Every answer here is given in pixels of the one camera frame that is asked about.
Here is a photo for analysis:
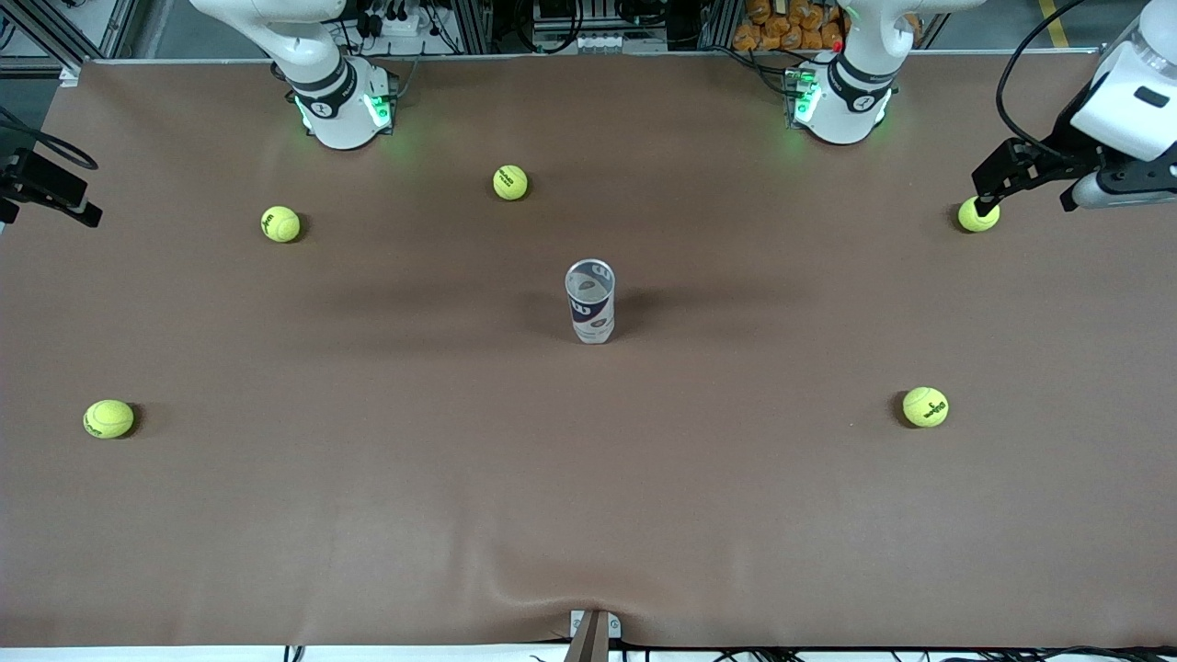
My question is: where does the white blue tennis can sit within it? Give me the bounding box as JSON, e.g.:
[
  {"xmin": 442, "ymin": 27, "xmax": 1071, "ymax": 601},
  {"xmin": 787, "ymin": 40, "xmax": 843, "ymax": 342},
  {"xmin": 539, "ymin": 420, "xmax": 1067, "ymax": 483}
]
[{"xmin": 565, "ymin": 258, "xmax": 617, "ymax": 346}]

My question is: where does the orange netted bag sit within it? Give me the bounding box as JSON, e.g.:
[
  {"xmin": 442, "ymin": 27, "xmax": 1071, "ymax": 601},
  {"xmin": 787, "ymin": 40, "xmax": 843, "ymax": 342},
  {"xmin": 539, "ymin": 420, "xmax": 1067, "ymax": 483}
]
[{"xmin": 733, "ymin": 0, "xmax": 849, "ymax": 53}]

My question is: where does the white power strip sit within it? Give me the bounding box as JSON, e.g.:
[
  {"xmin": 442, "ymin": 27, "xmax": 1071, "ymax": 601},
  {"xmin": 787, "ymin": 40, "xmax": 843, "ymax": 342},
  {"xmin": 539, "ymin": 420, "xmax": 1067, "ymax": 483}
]
[{"xmin": 354, "ymin": 0, "xmax": 440, "ymax": 56}]

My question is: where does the white terminal block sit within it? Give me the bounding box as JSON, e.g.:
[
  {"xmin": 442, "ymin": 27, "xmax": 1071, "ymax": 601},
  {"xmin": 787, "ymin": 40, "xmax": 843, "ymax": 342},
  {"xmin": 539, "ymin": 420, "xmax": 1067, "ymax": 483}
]
[{"xmin": 533, "ymin": 30, "xmax": 669, "ymax": 54}]

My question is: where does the brown table mat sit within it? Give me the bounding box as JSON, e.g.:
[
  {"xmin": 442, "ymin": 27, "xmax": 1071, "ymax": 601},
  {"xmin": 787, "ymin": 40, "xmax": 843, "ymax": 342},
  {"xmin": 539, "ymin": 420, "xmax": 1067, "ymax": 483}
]
[{"xmin": 0, "ymin": 51, "xmax": 1177, "ymax": 649}]

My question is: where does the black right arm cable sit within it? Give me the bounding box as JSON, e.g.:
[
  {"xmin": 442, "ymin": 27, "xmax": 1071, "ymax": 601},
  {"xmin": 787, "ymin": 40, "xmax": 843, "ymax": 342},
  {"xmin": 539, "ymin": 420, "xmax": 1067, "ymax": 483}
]
[{"xmin": 0, "ymin": 106, "xmax": 99, "ymax": 172}]

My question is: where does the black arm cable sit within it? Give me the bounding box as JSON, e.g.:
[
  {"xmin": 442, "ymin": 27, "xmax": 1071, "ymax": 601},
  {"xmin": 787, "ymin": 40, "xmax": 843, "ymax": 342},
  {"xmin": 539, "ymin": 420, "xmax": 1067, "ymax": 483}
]
[
  {"xmin": 0, "ymin": 106, "xmax": 99, "ymax": 172},
  {"xmin": 996, "ymin": 0, "xmax": 1104, "ymax": 145}
]

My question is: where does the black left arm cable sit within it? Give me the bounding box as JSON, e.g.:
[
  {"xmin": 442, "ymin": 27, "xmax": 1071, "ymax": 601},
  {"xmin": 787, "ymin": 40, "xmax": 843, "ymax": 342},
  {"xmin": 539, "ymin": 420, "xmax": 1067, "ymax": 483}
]
[{"xmin": 996, "ymin": 0, "xmax": 1104, "ymax": 145}]

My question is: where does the aluminium frame post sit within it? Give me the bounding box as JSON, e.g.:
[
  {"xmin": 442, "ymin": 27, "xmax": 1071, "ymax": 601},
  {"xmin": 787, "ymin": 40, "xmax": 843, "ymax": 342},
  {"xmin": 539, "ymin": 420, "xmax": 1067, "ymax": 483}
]
[
  {"xmin": 696, "ymin": 0, "xmax": 739, "ymax": 51},
  {"xmin": 449, "ymin": 0, "xmax": 495, "ymax": 54}
]

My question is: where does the metal mount bracket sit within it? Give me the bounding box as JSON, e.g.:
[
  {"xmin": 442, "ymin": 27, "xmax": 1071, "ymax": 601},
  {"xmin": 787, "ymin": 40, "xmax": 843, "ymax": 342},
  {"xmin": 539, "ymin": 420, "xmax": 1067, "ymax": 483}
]
[{"xmin": 564, "ymin": 609, "xmax": 623, "ymax": 662}]

